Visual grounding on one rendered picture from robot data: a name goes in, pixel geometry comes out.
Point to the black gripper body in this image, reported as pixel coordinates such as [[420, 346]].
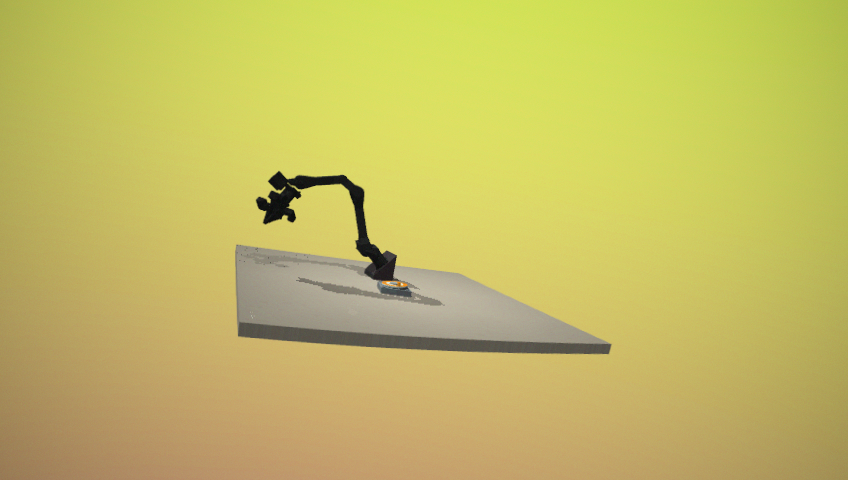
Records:
[[284, 211]]

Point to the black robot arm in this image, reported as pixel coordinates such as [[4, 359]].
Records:
[[363, 246]]

